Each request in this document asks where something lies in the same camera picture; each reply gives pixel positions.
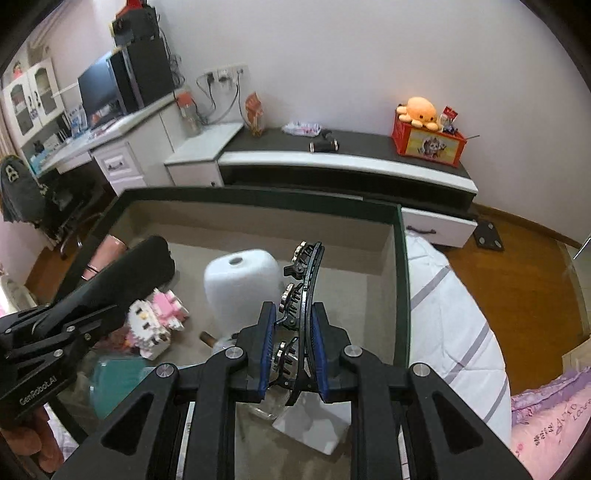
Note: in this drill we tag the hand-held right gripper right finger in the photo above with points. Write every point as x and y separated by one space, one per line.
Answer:
318 357

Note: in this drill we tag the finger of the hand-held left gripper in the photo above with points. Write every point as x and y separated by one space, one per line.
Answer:
55 353
46 318

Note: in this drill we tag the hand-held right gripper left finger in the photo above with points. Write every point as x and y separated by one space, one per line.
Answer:
268 355

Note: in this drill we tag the black rhinestone hair clip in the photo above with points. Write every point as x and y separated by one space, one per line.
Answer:
304 281

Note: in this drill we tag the black remote control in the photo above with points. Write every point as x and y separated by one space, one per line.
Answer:
134 270

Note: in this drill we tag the pink storage box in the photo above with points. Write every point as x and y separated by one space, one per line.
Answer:
360 249

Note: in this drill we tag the person's left hand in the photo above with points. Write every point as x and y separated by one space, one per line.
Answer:
23 443

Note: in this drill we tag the white charger plug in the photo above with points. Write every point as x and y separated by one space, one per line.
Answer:
314 422

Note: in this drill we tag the white rounded humidifier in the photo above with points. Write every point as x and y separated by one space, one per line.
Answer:
242 288

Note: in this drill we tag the astronaut figure green jar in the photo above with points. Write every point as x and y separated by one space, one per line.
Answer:
122 385

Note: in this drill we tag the rose gold metal cylinder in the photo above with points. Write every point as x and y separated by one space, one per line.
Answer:
104 256

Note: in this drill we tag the pink white block figure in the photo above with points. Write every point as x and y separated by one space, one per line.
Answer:
154 323

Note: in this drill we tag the chair with grey clothing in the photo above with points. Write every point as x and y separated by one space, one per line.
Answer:
21 189

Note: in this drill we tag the white desk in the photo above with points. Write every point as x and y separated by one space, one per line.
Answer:
115 157

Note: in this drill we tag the black and white tv stand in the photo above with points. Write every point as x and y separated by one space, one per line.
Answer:
351 166

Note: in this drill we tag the low white side cabinet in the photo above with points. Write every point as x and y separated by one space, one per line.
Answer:
198 154

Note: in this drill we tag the black cylindrical roll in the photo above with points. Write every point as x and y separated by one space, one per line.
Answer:
323 144

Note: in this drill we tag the white glass-door cabinet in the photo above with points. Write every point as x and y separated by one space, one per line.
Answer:
32 99

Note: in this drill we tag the crumpled plastic bag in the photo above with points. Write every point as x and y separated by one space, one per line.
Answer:
302 129

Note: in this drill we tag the black computer monitor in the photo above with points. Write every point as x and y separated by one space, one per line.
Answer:
99 94

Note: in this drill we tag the red printed crate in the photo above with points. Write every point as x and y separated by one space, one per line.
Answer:
429 145

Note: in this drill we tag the orange snack bag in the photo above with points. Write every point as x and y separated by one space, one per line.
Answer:
255 115

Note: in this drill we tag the pink quilt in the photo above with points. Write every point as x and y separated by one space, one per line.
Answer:
554 424

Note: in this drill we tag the jar with orange lid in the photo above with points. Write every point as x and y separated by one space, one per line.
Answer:
189 115

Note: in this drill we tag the black computer tower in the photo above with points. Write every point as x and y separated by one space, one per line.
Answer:
143 74

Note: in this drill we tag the orange octopus plush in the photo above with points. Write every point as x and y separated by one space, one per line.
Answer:
418 111

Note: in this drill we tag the black box with red items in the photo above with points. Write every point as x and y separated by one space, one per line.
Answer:
136 25

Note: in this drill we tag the white wall power outlet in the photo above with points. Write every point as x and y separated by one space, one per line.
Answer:
226 74

